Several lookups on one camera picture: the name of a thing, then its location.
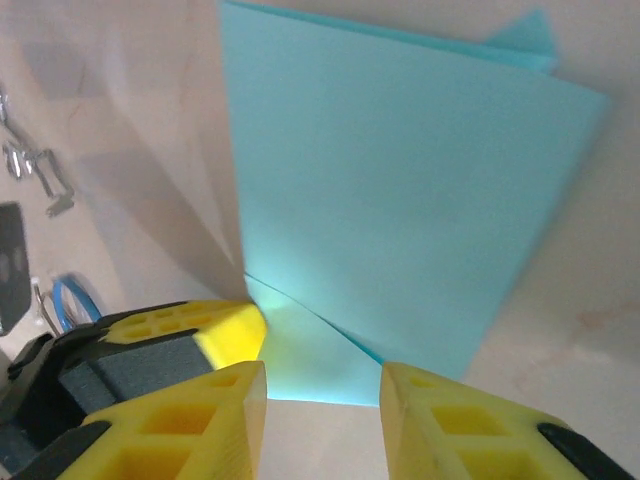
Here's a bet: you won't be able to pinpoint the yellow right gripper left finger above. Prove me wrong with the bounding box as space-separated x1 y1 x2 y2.
57 360 269 480

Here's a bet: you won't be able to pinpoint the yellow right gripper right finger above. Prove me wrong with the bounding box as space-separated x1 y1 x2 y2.
378 362 636 480

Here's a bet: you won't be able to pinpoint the light blue paper sheet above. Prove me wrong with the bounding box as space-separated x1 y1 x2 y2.
219 0 614 406

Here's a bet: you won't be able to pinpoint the metal wire scissor tongs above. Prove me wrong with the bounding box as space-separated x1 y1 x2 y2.
0 84 76 219

